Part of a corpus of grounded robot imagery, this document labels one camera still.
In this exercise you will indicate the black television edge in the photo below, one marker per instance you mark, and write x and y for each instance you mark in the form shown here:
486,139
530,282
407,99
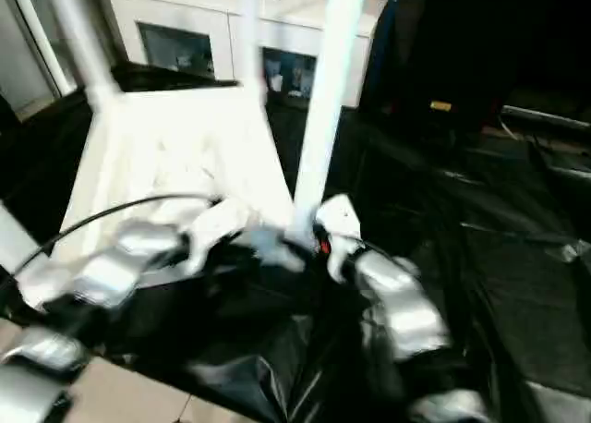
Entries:
545,118

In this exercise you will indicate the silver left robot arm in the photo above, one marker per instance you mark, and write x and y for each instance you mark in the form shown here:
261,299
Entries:
115,266

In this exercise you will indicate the white glass-door cabinet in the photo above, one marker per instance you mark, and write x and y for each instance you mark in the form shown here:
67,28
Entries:
184,7

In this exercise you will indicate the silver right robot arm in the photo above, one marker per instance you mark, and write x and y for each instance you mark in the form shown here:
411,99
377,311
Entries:
406,303

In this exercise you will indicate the white plastic table top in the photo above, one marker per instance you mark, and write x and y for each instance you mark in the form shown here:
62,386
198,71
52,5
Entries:
161,141

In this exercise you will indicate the black plastic mat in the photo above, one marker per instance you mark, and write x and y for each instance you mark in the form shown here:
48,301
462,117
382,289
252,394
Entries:
485,233

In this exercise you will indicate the white plastic table leg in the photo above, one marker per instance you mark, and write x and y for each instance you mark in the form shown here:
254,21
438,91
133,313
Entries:
253,39
88,39
20,229
323,95

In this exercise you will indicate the white door frame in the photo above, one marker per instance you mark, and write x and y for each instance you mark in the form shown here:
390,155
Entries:
41,39

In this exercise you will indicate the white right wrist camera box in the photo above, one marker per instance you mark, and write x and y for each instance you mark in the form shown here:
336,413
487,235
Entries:
341,215

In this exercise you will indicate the black speaker box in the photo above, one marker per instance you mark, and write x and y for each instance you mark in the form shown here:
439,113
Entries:
438,39

